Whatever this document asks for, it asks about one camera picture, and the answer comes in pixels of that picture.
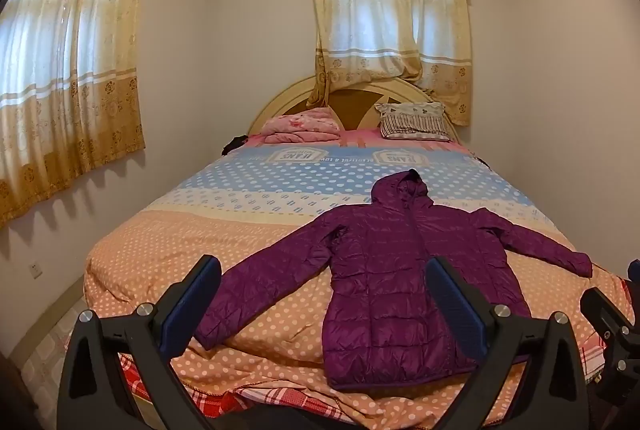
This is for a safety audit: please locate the pink folded blanket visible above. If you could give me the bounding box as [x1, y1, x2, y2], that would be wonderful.
[261, 106, 343, 145]

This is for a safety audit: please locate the dark cloth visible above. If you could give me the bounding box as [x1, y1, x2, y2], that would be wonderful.
[222, 135, 249, 156]

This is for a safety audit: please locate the striped pillow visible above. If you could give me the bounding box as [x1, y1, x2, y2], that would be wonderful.
[375, 101, 453, 142]

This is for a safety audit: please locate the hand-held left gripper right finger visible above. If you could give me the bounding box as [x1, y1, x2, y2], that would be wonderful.
[425, 256, 591, 430]

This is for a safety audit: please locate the wooden arched headboard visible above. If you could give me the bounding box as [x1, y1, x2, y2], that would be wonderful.
[247, 74, 463, 143]

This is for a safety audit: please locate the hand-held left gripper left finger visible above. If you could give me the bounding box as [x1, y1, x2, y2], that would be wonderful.
[57, 254, 223, 430]

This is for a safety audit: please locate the narrow beige patterned curtain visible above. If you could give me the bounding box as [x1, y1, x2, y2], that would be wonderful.
[306, 0, 473, 127]

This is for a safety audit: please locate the wide beige patterned curtain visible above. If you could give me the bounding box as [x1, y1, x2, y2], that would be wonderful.
[0, 0, 151, 231]

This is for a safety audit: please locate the bed with polka-dot sheet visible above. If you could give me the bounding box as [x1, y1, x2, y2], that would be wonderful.
[82, 142, 636, 426]

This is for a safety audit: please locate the purple hooded puffer jacket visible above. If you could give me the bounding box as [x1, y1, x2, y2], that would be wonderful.
[192, 168, 593, 392]

